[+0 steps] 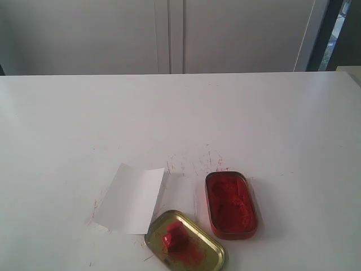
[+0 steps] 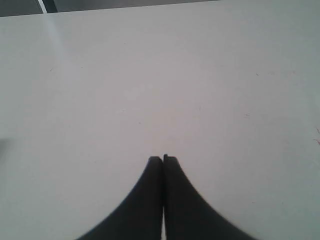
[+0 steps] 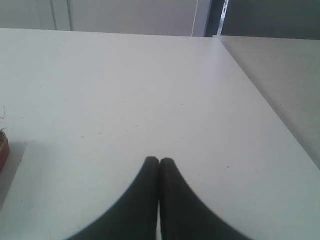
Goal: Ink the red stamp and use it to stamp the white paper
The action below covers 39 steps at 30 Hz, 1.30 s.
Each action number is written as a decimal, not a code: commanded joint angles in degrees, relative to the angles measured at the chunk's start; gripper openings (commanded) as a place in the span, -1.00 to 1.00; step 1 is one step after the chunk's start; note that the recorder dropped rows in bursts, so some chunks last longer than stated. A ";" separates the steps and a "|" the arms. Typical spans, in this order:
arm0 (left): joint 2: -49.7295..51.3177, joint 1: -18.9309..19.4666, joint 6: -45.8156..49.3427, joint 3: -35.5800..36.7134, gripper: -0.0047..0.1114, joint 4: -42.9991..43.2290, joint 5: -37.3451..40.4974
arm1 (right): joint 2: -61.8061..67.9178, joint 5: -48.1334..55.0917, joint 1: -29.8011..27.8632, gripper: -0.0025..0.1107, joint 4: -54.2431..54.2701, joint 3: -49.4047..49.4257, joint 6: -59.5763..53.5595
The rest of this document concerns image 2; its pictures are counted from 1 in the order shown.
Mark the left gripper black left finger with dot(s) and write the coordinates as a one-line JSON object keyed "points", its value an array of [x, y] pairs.
{"points": [[140, 215]]}

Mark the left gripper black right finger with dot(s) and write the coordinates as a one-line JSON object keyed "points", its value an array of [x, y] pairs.
{"points": [[187, 215]]}

